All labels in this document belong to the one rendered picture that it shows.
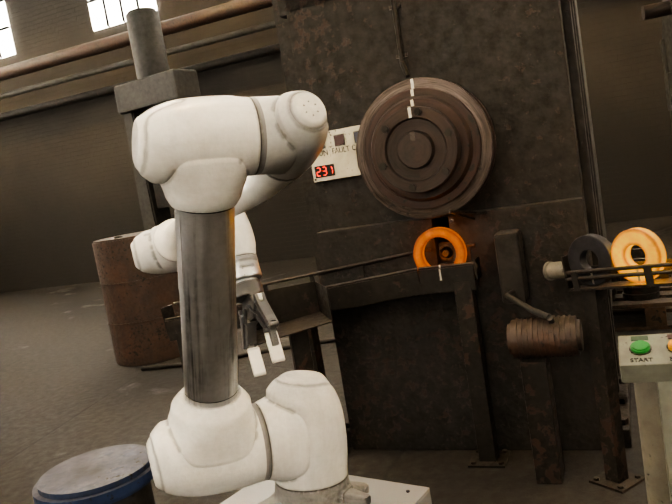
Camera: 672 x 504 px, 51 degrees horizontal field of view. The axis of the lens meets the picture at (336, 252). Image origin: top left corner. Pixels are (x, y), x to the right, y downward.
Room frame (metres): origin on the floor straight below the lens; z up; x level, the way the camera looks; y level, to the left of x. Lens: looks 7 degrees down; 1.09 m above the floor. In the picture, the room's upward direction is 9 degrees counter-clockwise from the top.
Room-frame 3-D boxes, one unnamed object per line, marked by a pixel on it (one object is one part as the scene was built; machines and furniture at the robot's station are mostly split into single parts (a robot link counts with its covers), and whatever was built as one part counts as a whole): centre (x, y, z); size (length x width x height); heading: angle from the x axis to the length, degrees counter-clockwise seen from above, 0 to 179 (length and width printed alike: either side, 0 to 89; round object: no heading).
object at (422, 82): (2.40, -0.35, 1.11); 0.47 x 0.06 x 0.47; 67
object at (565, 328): (2.15, -0.61, 0.27); 0.22 x 0.13 x 0.53; 67
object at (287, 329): (2.33, 0.20, 0.36); 0.26 x 0.20 x 0.72; 102
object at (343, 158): (2.63, -0.08, 1.15); 0.26 x 0.02 x 0.18; 67
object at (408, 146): (2.31, -0.32, 1.11); 0.28 x 0.06 x 0.28; 67
